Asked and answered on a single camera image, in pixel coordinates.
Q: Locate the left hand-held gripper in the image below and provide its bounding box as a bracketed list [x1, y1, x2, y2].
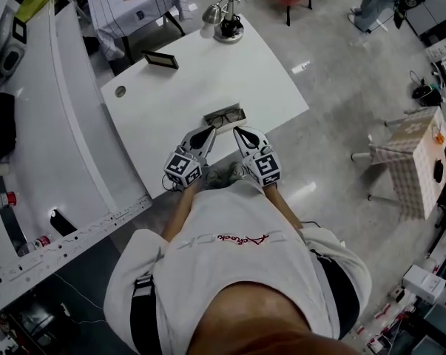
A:
[163, 125, 217, 189]

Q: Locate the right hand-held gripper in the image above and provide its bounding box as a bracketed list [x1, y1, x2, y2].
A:
[233, 126, 282, 189]

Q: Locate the grey glasses case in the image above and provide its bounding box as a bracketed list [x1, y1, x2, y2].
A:
[203, 102, 247, 128]

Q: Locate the person's left forearm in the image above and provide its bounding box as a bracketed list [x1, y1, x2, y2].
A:
[161, 183, 201, 242]

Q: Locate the person's right forearm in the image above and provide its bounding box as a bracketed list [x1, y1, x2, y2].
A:
[261, 183, 303, 231]

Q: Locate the person's left shoe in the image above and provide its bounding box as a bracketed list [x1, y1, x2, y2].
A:
[205, 170, 223, 189]

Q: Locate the silver desk lamp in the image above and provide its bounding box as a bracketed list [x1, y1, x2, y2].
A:
[201, 0, 245, 44]

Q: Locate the person's white shirt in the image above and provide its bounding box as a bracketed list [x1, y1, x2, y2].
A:
[103, 179, 372, 355]

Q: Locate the white metal shelf rack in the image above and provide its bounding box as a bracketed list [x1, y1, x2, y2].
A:
[0, 0, 153, 321]

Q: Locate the table with striped white cloth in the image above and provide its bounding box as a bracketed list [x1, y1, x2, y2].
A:
[87, 0, 193, 61]

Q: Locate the black phone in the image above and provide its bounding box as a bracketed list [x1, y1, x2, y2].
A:
[49, 208, 78, 237]

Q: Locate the table with checked cloth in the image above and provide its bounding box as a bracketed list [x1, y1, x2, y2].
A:
[350, 105, 446, 221]

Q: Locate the person's neck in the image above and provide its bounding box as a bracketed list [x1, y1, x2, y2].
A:
[185, 280, 351, 355]

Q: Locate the black helmet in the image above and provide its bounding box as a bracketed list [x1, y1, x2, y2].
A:
[411, 85, 444, 107]

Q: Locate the clear bottle with red label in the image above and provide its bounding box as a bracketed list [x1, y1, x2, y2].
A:
[17, 234, 55, 257]

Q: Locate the black bag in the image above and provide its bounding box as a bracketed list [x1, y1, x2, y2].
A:
[0, 92, 17, 162]

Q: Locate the small bottle with red cap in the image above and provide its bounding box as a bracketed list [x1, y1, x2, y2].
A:
[0, 191, 20, 210]

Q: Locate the yellow-green cloth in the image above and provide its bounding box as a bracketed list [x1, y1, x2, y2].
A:
[15, 0, 61, 24]

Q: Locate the white box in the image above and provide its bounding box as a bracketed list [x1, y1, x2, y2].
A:
[402, 264, 446, 305]

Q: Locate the dark picture frame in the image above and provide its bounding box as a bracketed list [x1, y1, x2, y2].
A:
[140, 50, 180, 70]

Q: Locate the black cord bundle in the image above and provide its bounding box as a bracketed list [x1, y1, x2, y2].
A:
[220, 13, 244, 36]

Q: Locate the black shoulder strap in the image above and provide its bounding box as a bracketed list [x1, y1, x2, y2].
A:
[129, 274, 163, 355]
[310, 249, 358, 339]

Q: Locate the thin white floor wire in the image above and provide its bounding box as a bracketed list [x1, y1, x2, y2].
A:
[54, 271, 109, 325]

